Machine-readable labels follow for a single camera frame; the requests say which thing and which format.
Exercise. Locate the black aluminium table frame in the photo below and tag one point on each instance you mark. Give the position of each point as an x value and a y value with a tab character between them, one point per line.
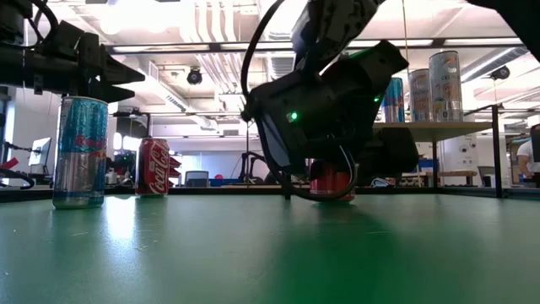
219	191

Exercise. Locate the computer monitor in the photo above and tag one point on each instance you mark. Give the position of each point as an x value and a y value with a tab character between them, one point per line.
40	152

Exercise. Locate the teal Red Bull can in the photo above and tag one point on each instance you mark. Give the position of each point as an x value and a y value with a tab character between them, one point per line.
80	160

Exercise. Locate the person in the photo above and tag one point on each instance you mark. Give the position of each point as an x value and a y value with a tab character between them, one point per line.
527	156

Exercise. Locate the black workstation frame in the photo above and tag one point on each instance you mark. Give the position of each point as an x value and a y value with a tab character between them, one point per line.
147	126

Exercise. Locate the small black robot arm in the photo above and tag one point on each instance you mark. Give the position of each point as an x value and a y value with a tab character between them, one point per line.
249	169

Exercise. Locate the silver corrugated air duct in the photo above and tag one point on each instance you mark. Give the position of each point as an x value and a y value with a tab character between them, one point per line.
278	67

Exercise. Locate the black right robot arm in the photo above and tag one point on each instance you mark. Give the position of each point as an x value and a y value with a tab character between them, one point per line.
333	25

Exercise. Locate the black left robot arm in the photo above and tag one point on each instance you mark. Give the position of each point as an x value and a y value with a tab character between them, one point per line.
21	63

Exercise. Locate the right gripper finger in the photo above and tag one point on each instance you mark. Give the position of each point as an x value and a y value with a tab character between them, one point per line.
304	173
388	152

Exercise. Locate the blue bins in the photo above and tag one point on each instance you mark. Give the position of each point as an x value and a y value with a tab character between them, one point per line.
426	164

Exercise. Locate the tall white printed can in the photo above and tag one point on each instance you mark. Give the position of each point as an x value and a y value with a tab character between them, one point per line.
419	97
445	88

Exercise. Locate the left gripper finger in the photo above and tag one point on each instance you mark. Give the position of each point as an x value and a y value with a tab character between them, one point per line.
116	72
116	95

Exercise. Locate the orange-red Fanta can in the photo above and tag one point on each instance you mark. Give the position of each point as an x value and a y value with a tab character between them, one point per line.
331	186

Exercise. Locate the black dome camera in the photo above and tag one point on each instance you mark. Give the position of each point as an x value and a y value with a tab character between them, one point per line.
500	72
194	77

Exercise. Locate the black bar with light strips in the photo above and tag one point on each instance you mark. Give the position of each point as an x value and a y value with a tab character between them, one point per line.
439	42

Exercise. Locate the wooden bench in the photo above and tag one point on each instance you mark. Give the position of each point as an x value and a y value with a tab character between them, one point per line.
457	172

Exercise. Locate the blue silver Red Bull can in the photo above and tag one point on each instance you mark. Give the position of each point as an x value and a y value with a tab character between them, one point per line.
396	103

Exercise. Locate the red Coca-Cola can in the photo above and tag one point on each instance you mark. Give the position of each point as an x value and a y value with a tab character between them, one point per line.
152	169

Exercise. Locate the white rounded device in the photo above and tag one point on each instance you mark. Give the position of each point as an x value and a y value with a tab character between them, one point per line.
381	182

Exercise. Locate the grey chair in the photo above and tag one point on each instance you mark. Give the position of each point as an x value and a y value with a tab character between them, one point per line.
196	179

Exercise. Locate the green table mat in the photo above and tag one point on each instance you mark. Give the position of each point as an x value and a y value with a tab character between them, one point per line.
270	253

